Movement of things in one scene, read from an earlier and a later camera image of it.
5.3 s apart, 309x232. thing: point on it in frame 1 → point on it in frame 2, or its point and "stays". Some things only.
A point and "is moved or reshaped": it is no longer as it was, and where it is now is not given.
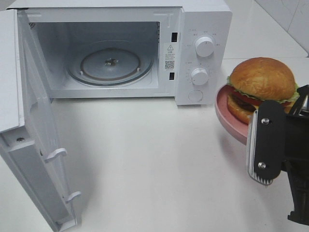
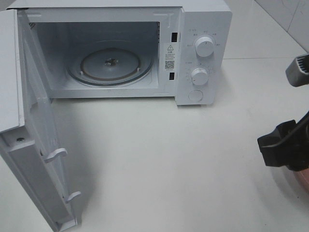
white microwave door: x=27 y=135 stays
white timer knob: x=199 y=76 stays
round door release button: x=195 y=95 stays
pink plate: x=238 y=129 is moved or reshaped
